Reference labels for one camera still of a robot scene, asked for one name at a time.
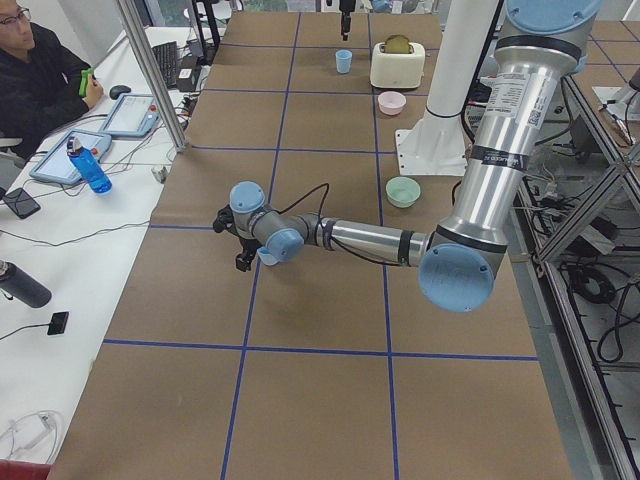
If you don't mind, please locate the aluminium frame post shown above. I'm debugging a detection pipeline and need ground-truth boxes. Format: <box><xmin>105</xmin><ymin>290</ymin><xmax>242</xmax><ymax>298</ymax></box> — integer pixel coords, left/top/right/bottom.
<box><xmin>116</xmin><ymin>0</ymin><xmax>187</xmax><ymax>153</ymax></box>

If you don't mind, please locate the teach pendant near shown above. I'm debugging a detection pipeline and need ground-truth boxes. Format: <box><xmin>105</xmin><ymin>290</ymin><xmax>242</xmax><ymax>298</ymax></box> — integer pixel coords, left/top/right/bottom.
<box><xmin>29</xmin><ymin>129</ymin><xmax>112</xmax><ymax>186</ymax></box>

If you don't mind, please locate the light blue cup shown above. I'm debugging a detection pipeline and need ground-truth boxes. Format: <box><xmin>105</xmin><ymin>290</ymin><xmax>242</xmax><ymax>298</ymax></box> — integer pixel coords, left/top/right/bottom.
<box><xmin>257</xmin><ymin>246</ymin><xmax>279</xmax><ymax>266</ymax></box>
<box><xmin>335</xmin><ymin>49</ymin><xmax>353</xmax><ymax>74</ymax></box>

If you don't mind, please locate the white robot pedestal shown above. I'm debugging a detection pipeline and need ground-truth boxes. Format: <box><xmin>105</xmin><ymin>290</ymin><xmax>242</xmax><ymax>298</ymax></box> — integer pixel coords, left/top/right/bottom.
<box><xmin>396</xmin><ymin>0</ymin><xmax>502</xmax><ymax>176</ymax></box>

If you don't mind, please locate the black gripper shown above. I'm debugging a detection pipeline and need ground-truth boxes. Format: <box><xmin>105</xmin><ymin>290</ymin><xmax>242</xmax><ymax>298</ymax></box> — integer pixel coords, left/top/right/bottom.
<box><xmin>212</xmin><ymin>205</ymin><xmax>258</xmax><ymax>272</ymax></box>

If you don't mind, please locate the black computer mouse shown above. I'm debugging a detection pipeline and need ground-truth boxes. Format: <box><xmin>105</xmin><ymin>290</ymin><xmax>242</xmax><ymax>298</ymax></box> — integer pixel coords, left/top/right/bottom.
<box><xmin>109</xmin><ymin>85</ymin><xmax>131</xmax><ymax>100</ymax></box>

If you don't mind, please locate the small black square device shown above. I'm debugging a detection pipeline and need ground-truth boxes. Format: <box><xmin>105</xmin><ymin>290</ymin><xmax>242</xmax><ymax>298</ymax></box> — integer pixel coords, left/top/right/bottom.
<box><xmin>47</xmin><ymin>311</ymin><xmax>69</xmax><ymax>336</ymax></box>

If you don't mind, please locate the black keyboard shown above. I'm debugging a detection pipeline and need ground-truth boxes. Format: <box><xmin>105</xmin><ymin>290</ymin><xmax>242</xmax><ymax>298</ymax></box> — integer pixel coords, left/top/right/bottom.
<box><xmin>151</xmin><ymin>41</ymin><xmax>178</xmax><ymax>89</ymax></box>

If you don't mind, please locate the teach pendant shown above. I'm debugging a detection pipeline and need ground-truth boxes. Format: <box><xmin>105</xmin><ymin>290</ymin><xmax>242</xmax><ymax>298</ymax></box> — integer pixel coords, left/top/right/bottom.
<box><xmin>29</xmin><ymin>129</ymin><xmax>112</xmax><ymax>186</ymax></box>
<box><xmin>99</xmin><ymin>93</ymin><xmax>159</xmax><ymax>138</ymax></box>

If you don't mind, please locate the blue water bottle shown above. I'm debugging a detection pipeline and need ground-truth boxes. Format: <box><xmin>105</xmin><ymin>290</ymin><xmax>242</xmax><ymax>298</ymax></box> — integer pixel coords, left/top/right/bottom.
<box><xmin>66</xmin><ymin>136</ymin><xmax>112</xmax><ymax>194</ymax></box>

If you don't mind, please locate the cream toaster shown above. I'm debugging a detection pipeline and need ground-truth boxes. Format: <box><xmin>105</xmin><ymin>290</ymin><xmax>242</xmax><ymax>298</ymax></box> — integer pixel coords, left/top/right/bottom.
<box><xmin>370</xmin><ymin>42</ymin><xmax>426</xmax><ymax>89</ymax></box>

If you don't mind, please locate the pink bowl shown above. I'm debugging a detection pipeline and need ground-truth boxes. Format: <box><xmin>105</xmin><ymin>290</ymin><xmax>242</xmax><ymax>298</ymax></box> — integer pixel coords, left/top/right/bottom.
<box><xmin>377</xmin><ymin>91</ymin><xmax>406</xmax><ymax>116</ymax></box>

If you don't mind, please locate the black thermos bottle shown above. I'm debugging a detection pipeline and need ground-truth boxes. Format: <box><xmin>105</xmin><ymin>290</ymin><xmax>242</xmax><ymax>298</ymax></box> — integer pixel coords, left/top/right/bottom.
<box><xmin>1</xmin><ymin>261</ymin><xmax>52</xmax><ymax>308</ymax></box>

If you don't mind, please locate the toast slice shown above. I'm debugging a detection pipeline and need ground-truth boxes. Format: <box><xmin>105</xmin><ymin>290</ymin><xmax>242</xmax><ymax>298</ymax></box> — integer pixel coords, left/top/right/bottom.
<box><xmin>384</xmin><ymin>34</ymin><xmax>411</xmax><ymax>54</ymax></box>

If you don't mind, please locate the seated person in black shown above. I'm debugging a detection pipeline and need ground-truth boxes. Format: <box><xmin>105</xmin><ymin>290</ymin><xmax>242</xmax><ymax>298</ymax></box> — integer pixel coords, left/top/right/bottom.
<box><xmin>1</xmin><ymin>1</ymin><xmax>104</xmax><ymax>160</ymax></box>

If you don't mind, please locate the teach pendant far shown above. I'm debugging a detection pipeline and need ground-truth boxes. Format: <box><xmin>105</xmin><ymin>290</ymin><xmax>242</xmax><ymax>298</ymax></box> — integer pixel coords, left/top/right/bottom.
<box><xmin>99</xmin><ymin>93</ymin><xmax>159</xmax><ymax>138</ymax></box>

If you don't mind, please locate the green bowl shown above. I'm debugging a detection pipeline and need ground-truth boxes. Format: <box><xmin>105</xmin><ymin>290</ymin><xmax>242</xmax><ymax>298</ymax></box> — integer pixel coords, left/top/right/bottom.
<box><xmin>385</xmin><ymin>176</ymin><xmax>421</xmax><ymax>208</ymax></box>

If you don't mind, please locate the black smartphone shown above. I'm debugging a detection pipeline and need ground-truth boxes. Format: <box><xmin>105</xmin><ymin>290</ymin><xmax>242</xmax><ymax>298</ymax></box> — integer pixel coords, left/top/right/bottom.
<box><xmin>2</xmin><ymin>187</ymin><xmax>41</xmax><ymax>219</ymax></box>

